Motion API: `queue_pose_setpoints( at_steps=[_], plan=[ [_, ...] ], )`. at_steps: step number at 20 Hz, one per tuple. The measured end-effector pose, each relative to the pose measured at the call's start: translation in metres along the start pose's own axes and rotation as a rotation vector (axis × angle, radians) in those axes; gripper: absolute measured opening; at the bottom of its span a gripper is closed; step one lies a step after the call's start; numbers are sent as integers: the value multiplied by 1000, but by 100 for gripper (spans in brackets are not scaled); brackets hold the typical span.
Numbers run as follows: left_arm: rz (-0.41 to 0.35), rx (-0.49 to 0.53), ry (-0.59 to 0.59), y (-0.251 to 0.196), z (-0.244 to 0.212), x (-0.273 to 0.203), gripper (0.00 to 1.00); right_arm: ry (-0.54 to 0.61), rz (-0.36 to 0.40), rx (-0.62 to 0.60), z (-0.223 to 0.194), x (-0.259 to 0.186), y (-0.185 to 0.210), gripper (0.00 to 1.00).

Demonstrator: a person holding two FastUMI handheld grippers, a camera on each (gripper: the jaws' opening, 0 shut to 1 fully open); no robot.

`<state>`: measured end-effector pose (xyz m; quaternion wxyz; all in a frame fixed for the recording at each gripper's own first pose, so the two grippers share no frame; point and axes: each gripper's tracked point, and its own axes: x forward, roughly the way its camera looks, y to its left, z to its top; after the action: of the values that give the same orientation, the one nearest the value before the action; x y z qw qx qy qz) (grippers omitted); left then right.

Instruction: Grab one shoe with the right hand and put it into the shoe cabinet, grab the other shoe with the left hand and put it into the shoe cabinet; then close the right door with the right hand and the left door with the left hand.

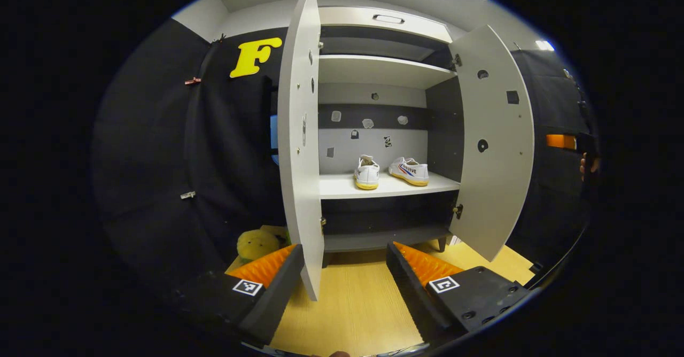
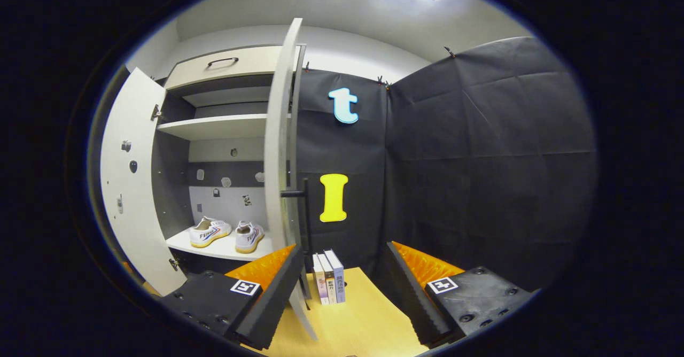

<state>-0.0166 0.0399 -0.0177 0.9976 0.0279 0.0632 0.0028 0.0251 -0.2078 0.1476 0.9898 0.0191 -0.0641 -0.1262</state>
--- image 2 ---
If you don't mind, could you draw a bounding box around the lavender book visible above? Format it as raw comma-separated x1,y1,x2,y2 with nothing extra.
324,249,346,304

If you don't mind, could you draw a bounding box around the white shoe cabinet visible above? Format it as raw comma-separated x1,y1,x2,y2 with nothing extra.
151,44,308,272

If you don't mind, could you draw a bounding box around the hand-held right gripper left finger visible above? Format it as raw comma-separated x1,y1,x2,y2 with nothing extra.
160,244,305,351

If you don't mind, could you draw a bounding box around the white book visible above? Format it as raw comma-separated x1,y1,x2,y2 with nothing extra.
313,253,328,306

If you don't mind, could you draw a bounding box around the grey spine book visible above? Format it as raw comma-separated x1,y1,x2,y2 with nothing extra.
319,254,337,305

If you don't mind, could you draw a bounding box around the white cabinet door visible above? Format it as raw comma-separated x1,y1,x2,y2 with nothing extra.
100,67,188,297
263,18,318,342

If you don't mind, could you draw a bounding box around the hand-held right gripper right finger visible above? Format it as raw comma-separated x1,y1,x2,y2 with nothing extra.
387,240,538,348

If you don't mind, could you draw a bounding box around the white canvas shoe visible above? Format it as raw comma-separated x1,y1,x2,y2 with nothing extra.
188,216,233,249
235,221,265,254

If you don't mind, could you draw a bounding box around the white drawer with black handle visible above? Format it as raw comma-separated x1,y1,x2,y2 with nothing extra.
163,45,300,90

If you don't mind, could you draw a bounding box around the black backdrop cloth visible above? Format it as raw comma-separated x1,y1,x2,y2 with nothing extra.
291,36,598,293

